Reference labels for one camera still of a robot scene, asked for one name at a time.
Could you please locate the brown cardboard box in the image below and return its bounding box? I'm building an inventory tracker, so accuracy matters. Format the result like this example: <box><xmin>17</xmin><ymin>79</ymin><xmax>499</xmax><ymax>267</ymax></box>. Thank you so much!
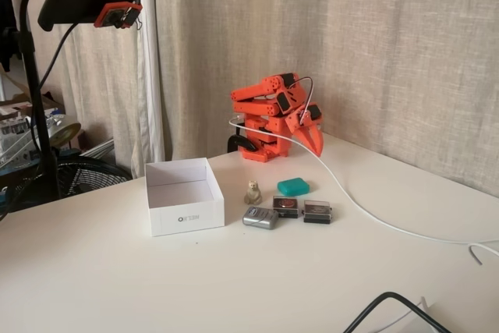
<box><xmin>0</xmin><ymin>90</ymin><xmax>65</xmax><ymax>123</ymax></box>

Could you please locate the brass round lamp shade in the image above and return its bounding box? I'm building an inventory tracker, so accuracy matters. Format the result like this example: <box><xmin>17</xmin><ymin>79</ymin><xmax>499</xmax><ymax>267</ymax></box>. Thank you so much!
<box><xmin>48</xmin><ymin>121</ymin><xmax>82</xmax><ymax>146</ymax></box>

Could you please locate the black fan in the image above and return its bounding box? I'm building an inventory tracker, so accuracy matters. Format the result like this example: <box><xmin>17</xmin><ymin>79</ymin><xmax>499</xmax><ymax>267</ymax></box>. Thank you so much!
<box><xmin>54</xmin><ymin>154</ymin><xmax>133</xmax><ymax>200</ymax></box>

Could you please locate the white slatted rack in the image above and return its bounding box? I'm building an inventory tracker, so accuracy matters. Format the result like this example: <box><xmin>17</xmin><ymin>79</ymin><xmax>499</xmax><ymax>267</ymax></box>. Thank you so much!
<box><xmin>77</xmin><ymin>136</ymin><xmax>116</xmax><ymax>159</ymax></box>

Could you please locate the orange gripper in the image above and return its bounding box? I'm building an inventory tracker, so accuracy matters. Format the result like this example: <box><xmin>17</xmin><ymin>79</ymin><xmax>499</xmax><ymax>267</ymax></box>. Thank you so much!
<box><xmin>285</xmin><ymin>101</ymin><xmax>325</xmax><ymax>158</ymax></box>

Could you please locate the white cable end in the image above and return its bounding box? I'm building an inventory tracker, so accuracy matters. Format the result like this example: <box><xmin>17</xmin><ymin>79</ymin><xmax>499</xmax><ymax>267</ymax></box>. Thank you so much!
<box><xmin>469</xmin><ymin>243</ymin><xmax>499</xmax><ymax>266</ymax></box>

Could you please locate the thin gripper servo wire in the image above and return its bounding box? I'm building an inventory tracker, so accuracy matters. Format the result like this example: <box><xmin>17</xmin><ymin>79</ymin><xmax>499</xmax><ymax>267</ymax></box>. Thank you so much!
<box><xmin>292</xmin><ymin>76</ymin><xmax>315</xmax><ymax>126</ymax></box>

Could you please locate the grey square block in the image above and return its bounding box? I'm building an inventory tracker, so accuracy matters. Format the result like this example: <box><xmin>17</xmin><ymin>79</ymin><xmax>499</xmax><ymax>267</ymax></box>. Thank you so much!
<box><xmin>242</xmin><ymin>205</ymin><xmax>280</xmax><ymax>229</ymax></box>

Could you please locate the green rounded cube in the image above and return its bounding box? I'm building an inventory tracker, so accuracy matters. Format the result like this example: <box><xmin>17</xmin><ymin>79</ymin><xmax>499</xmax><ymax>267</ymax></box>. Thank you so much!
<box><xmin>277</xmin><ymin>177</ymin><xmax>310</xmax><ymax>197</ymax></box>

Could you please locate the black camera cable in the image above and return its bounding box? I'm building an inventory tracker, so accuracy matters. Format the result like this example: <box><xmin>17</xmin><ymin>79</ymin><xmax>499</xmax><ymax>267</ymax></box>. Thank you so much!
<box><xmin>0</xmin><ymin>20</ymin><xmax>79</xmax><ymax>223</ymax></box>

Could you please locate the thick black cable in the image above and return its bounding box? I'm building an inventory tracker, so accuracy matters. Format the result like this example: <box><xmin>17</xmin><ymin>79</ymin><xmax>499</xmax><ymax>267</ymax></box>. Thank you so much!
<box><xmin>342</xmin><ymin>291</ymin><xmax>453</xmax><ymax>333</ymax></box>

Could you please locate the black box with clear lid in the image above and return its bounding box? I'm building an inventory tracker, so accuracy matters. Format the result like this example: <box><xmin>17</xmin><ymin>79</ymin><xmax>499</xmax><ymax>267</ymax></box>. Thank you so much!
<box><xmin>303</xmin><ymin>199</ymin><xmax>333</xmax><ymax>225</ymax></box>

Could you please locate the black box with red label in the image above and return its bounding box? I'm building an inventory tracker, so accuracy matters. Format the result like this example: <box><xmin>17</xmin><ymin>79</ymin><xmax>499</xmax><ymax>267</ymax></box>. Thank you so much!
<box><xmin>271</xmin><ymin>195</ymin><xmax>300</xmax><ymax>220</ymax></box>

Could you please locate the black gooseneck stand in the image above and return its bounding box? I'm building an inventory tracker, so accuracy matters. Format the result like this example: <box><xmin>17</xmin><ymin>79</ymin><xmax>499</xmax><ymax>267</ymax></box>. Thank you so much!
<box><xmin>18</xmin><ymin>0</ymin><xmax>81</xmax><ymax>200</ymax></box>

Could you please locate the printed packaging stack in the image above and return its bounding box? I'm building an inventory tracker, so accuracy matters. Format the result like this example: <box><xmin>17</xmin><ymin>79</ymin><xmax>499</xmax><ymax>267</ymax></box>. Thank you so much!
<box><xmin>0</xmin><ymin>114</ymin><xmax>44</xmax><ymax>170</ymax></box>

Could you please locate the long white cable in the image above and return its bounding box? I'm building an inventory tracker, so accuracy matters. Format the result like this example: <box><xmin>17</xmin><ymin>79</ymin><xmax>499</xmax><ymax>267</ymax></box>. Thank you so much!
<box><xmin>228</xmin><ymin>115</ymin><xmax>499</xmax><ymax>247</ymax></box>

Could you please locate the orange cased camera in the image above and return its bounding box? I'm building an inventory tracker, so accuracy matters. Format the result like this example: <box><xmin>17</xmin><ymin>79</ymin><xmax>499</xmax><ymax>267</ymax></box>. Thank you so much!
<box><xmin>93</xmin><ymin>2</ymin><xmax>143</xmax><ymax>30</ymax></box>

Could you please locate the white cardboard bin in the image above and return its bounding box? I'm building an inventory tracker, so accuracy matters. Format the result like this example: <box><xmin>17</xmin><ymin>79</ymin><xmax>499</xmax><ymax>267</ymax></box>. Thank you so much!
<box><xmin>144</xmin><ymin>157</ymin><xmax>226</xmax><ymax>238</ymax></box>

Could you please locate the black camera holder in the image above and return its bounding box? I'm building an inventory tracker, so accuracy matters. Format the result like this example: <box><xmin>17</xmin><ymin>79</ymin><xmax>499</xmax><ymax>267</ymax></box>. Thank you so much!
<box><xmin>37</xmin><ymin>0</ymin><xmax>141</xmax><ymax>33</ymax></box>

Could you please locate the small beige bear figurine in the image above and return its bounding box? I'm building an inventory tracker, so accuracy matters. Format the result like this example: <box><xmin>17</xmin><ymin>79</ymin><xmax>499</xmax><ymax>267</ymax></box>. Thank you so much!
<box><xmin>243</xmin><ymin>179</ymin><xmax>263</xmax><ymax>206</ymax></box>

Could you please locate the beige linen curtain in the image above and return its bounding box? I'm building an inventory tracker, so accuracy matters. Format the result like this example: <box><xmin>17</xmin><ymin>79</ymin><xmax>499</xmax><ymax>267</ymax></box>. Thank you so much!
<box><xmin>154</xmin><ymin>0</ymin><xmax>499</xmax><ymax>197</ymax></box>

